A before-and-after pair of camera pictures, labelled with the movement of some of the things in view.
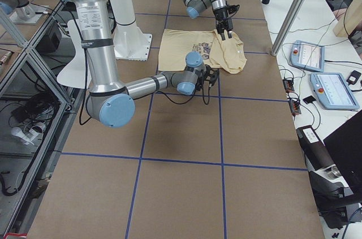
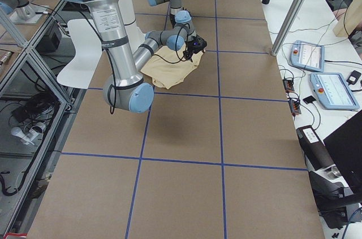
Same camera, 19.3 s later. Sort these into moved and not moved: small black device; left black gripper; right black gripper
Moved: left black gripper; right black gripper
Not moved: small black device
